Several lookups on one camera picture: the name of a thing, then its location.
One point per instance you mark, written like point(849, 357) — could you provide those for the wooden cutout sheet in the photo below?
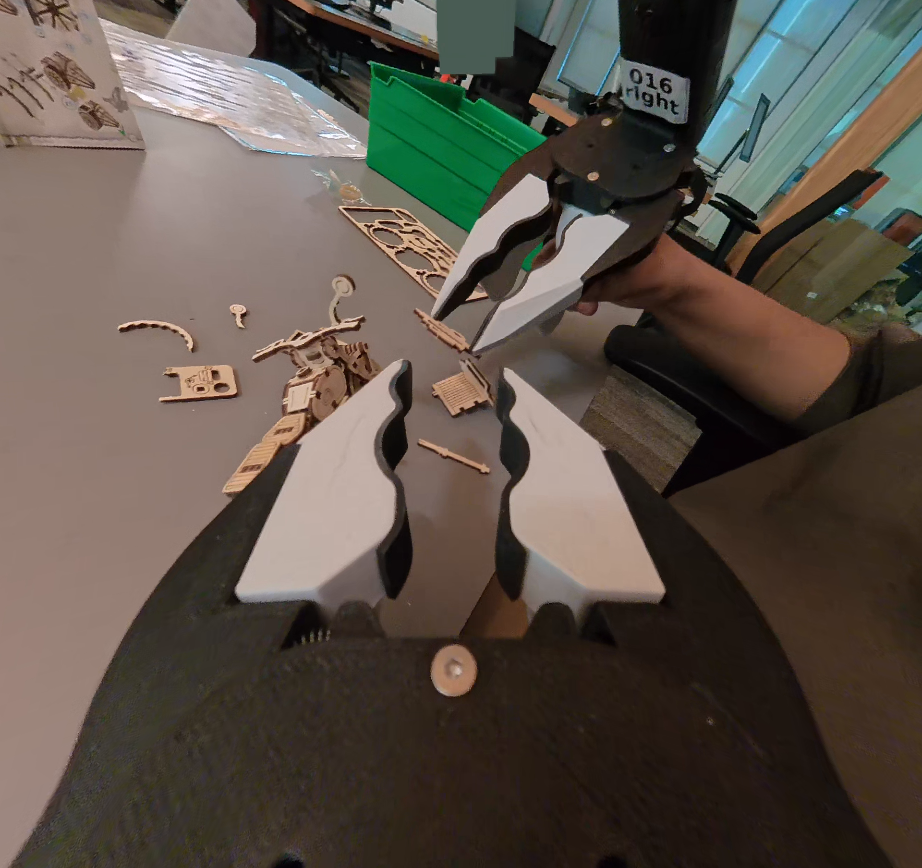
point(358, 218)

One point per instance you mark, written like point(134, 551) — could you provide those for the rectangular wooden plate piece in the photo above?
point(216, 385)

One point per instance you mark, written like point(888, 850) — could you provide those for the large clear plastic bag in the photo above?
point(238, 97)

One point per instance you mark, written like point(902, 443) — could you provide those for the wooden beam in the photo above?
point(850, 155)

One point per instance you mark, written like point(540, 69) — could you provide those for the white board panel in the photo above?
point(216, 14)

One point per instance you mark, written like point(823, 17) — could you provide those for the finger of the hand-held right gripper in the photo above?
point(569, 263)
point(497, 223)

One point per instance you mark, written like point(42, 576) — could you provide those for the background office desk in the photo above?
point(324, 7)

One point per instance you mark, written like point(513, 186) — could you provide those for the thin wooden stick piece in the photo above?
point(450, 454)

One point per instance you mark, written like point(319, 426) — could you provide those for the black office chair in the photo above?
point(807, 227)

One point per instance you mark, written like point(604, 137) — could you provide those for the green plastic bin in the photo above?
point(425, 140)

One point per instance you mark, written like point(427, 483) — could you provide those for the person's right forearm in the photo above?
point(756, 335)

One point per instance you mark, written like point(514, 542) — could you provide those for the curved toothed wooden piece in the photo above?
point(155, 324)

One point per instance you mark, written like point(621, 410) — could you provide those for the small wooden key piece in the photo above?
point(238, 309)

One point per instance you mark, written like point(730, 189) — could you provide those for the small clear plastic bag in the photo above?
point(350, 193)

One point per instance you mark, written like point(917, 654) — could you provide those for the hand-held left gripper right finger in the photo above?
point(576, 522)

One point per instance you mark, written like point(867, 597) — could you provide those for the pile of wooden model parts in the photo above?
point(328, 382)

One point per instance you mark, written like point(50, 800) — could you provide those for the cardboard boxes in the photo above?
point(843, 263)

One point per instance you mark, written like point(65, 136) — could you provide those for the printed instruction booklet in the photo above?
point(65, 18)

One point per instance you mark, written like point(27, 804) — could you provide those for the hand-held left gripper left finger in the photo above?
point(324, 508)

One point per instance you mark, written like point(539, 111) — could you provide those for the grey desk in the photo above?
point(108, 486)

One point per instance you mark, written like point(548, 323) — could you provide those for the person's right hand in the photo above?
point(641, 281)

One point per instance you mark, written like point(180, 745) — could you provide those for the wooden grille piece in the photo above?
point(457, 392)

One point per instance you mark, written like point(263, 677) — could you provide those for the black computer monitor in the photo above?
point(755, 126)

